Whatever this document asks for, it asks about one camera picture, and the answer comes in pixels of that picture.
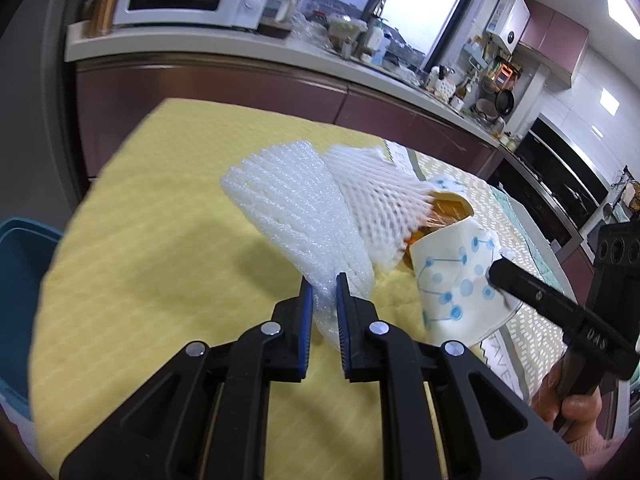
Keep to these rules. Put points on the maroon lower kitchen cabinets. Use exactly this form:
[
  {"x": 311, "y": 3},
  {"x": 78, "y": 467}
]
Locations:
[{"x": 115, "y": 93}]

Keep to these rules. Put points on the blue plastic trash bin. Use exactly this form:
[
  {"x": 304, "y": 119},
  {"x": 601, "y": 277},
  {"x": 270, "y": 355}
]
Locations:
[{"x": 27, "y": 249}]

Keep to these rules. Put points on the glass jar on counter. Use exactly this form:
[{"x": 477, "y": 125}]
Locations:
[{"x": 277, "y": 19}]

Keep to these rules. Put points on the grey refrigerator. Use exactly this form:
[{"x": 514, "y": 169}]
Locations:
[{"x": 43, "y": 173}]

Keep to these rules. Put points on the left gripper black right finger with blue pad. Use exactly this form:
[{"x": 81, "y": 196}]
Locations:
[{"x": 444, "y": 413}]

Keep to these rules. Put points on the pink upper wall cabinet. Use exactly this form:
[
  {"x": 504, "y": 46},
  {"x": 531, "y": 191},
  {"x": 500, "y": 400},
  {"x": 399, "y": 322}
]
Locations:
[{"x": 558, "y": 41}]

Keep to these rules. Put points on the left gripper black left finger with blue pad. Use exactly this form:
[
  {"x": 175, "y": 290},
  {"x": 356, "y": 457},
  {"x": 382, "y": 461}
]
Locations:
[{"x": 204, "y": 414}]

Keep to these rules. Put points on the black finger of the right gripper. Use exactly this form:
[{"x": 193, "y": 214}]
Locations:
[{"x": 548, "y": 302}]

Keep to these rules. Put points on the white foam net large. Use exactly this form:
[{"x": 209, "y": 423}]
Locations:
[{"x": 289, "y": 195}]

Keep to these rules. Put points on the yellow quilted tablecloth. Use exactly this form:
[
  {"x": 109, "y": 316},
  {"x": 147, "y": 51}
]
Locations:
[{"x": 156, "y": 256}]

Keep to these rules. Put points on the white countertop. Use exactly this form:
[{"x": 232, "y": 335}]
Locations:
[{"x": 291, "y": 53}]

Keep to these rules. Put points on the white patterned table runner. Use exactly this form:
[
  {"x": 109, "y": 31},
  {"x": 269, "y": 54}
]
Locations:
[{"x": 524, "y": 349}]

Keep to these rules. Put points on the black built-in oven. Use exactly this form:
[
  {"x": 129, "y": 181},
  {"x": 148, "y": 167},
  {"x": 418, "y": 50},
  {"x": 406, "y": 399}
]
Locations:
[{"x": 555, "y": 181}]

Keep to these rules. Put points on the pink knit sleeve forearm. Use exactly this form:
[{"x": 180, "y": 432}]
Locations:
[{"x": 595, "y": 451}]

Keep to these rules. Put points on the white wall water heater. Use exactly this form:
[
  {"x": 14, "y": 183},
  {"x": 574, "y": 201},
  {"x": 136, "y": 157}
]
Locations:
[{"x": 507, "y": 23}]

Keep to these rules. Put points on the white blue dotted paper bag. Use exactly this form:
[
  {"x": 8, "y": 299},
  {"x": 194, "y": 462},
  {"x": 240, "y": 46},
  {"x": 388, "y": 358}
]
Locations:
[{"x": 451, "y": 267}]

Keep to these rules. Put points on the black frying pan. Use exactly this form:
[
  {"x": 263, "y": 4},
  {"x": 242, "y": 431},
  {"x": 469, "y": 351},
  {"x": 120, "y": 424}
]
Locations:
[{"x": 504, "y": 102}]

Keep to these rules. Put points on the person's right hand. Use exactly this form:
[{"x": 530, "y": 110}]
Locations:
[{"x": 580, "y": 411}]

